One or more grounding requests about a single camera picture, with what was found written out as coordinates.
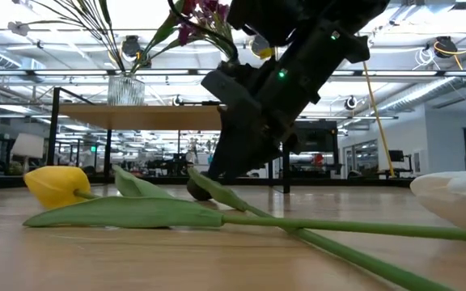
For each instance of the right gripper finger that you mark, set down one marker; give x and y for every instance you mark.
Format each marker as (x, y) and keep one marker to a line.
(259, 157)
(227, 157)

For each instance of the purple flower bunch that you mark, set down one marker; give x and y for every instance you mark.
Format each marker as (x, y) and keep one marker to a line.
(184, 34)

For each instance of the clear ribbed glass vase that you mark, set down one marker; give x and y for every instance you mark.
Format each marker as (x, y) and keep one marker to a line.
(125, 93)

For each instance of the large yellow tulip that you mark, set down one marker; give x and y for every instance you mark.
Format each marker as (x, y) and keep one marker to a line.
(57, 186)

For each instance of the grey lavender flower sprig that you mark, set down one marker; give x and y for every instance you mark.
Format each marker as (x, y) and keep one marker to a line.
(104, 12)

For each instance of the white tulip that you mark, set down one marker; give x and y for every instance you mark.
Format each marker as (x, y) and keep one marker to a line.
(455, 198)

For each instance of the white blossom sprig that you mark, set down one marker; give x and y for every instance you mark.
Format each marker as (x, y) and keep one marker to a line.
(18, 28)

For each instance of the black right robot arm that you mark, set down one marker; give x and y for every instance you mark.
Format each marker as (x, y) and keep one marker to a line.
(338, 16)

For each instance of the wooden shelf black metal legs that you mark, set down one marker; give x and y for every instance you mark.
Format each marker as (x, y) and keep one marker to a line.
(148, 117)

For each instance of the black monitor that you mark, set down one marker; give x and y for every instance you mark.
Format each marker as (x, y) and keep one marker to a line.
(316, 137)

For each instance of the white lamp shade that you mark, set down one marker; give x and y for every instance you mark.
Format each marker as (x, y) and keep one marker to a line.
(26, 145)

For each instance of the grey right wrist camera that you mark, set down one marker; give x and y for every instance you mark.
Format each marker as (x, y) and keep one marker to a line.
(229, 91)

